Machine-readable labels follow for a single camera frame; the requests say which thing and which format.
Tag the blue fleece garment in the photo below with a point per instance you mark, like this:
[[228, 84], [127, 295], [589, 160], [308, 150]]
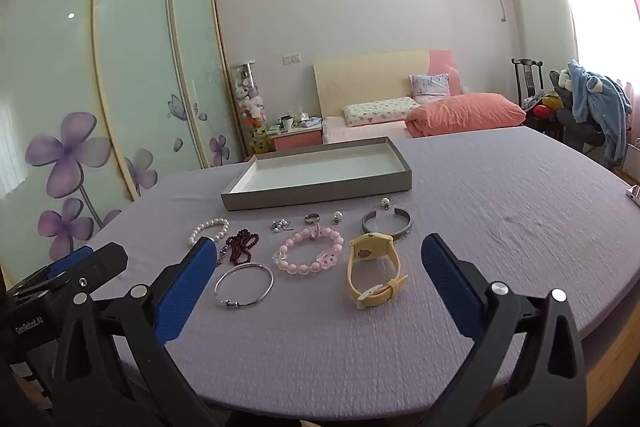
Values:
[[600, 102]]

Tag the grey jewelry tray box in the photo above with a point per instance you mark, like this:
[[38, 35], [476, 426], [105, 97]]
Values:
[[320, 197]]

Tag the small purple pillow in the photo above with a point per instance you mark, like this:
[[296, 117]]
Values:
[[430, 87]]

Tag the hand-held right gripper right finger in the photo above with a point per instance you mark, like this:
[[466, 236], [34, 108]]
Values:
[[452, 279]]

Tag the orange duvet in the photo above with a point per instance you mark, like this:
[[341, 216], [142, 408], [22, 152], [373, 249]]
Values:
[[465, 112]]

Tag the cream and pink headboard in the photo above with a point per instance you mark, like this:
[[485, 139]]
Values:
[[360, 77]]

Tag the dark wooden chair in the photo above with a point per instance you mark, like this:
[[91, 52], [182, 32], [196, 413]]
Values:
[[527, 77]]

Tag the floral print pillow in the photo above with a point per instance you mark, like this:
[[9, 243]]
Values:
[[380, 109]]

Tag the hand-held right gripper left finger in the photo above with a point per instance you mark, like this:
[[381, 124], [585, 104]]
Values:
[[185, 287]]

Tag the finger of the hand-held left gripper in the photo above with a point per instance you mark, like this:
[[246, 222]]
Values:
[[107, 264], [70, 259]]

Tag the plush toy display tube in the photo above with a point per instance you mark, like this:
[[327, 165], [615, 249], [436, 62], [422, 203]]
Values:
[[250, 97]]

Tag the pink and cream nightstand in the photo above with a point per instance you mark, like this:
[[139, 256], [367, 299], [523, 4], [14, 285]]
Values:
[[297, 141]]

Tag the white mug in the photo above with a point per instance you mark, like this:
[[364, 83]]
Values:
[[287, 123]]

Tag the pink bed sheet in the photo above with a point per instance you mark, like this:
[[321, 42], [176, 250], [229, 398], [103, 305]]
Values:
[[360, 132]]

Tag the thin silver bangle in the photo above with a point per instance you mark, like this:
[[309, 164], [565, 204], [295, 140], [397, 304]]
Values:
[[231, 304]]

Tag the grey office chair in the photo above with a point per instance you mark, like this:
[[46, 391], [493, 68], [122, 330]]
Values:
[[570, 117]]

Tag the floral glass door wardrobe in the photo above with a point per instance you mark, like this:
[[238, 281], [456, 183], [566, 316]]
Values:
[[125, 57]]

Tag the white wall socket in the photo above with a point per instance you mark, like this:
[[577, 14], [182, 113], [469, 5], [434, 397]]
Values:
[[291, 58]]

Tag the yellow green plush toy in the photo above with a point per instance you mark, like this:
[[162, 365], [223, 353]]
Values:
[[260, 139]]

